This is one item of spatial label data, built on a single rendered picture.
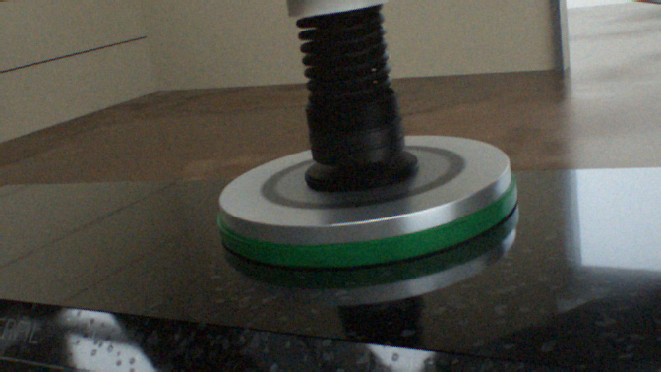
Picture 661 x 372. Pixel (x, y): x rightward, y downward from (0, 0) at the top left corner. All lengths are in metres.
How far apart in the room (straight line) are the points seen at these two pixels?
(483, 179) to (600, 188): 0.09
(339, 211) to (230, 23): 6.27
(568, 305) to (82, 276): 0.32
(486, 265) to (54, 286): 0.29
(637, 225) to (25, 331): 0.39
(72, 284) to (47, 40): 6.11
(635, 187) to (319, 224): 0.23
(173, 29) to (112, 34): 0.52
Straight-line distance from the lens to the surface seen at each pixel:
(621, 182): 0.60
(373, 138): 0.54
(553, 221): 0.53
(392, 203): 0.51
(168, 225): 0.63
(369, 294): 0.45
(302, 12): 0.54
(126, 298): 0.51
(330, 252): 0.49
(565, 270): 0.46
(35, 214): 0.76
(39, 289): 0.57
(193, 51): 7.07
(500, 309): 0.42
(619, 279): 0.44
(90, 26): 6.94
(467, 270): 0.46
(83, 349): 0.50
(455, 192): 0.51
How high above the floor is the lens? 0.99
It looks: 16 degrees down
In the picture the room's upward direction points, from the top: 9 degrees counter-clockwise
